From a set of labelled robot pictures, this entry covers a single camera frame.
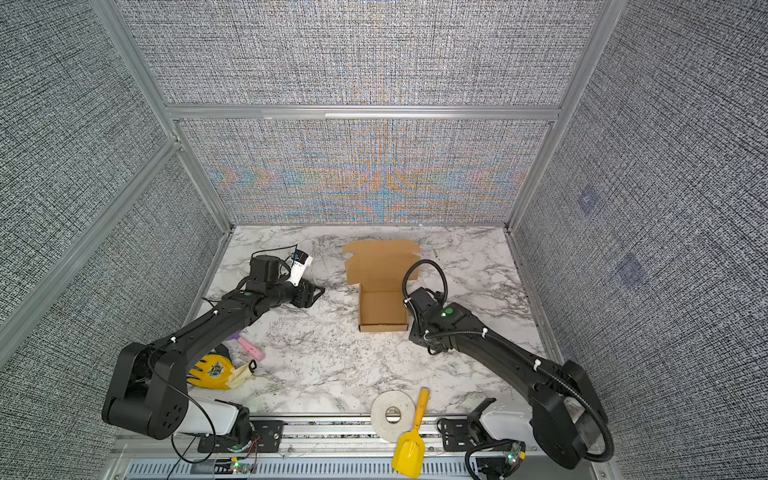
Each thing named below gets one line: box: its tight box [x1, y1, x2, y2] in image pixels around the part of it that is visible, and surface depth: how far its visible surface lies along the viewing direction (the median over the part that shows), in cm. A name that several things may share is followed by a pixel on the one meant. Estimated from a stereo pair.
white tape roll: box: [370, 390, 416, 443], surface depth 78 cm
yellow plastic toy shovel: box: [392, 387, 430, 479], surface depth 72 cm
